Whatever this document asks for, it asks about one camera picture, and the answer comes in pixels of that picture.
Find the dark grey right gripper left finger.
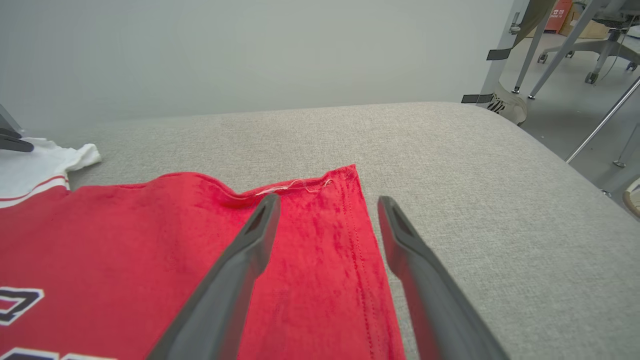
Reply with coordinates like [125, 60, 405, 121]
[147, 193, 282, 360]

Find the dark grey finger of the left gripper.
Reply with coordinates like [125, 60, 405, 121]
[0, 127, 35, 153]

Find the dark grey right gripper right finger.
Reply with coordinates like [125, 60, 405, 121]
[377, 195, 510, 360]

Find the red and white shirt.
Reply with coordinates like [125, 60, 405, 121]
[0, 137, 407, 360]

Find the beige sneaker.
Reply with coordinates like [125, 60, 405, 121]
[482, 82, 528, 126]

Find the thin metal rod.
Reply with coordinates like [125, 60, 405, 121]
[565, 77, 640, 164]

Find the white partition panel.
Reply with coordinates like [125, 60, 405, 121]
[0, 0, 523, 136]

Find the grey slanted table leg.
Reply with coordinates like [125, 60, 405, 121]
[511, 10, 552, 95]
[527, 0, 607, 100]

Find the olive brown fabric flap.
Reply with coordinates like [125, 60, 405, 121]
[515, 0, 558, 48]

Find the grey office chair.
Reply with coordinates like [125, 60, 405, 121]
[537, 0, 640, 85]

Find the brown cardboard box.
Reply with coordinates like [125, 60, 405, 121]
[559, 7, 611, 40]

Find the orange cardboard box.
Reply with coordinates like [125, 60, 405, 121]
[544, 0, 573, 33]

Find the grey frame post with tape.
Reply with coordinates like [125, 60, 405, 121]
[477, 0, 531, 106]

